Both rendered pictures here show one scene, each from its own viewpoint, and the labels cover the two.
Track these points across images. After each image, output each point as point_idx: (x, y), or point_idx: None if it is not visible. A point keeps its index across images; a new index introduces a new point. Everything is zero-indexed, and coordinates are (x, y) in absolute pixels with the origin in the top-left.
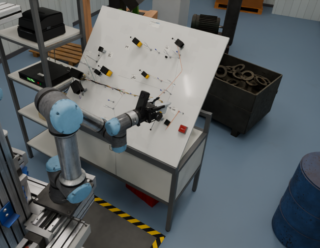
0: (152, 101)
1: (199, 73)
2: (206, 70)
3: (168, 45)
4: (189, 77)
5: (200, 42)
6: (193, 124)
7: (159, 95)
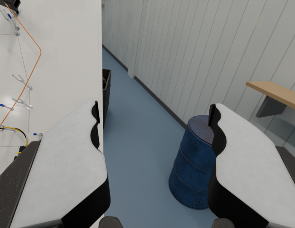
0: (107, 171)
1: (74, 55)
2: (85, 48)
3: None
4: (57, 65)
5: (51, 1)
6: (103, 146)
7: (5, 118)
